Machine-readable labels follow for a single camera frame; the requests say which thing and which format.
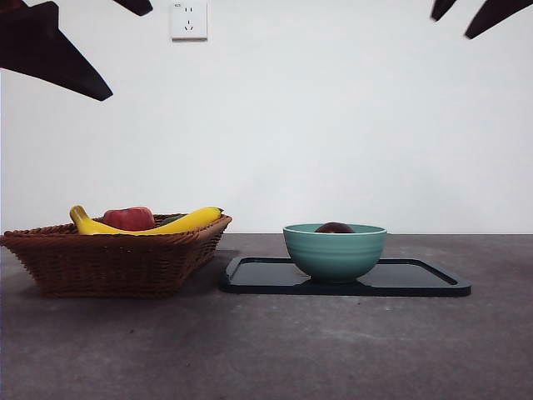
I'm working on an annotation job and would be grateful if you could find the dark red plum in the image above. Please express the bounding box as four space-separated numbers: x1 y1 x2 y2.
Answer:
314 222 357 234

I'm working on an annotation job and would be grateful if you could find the teal ribbed bowl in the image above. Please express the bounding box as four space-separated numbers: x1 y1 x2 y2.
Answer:
282 222 388 285

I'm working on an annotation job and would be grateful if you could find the red apple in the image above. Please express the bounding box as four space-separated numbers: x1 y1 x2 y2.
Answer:
102 207 156 231

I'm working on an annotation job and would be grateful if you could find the yellow banana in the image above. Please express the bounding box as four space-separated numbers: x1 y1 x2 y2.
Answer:
69 204 225 237

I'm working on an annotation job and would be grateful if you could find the brown wicker basket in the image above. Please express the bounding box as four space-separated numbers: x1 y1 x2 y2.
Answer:
0 214 233 299

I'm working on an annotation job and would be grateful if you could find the black rectangular tray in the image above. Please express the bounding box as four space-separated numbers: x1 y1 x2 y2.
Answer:
219 256 473 298

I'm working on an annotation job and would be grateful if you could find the white wall socket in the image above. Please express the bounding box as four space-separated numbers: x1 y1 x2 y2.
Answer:
172 2 209 42

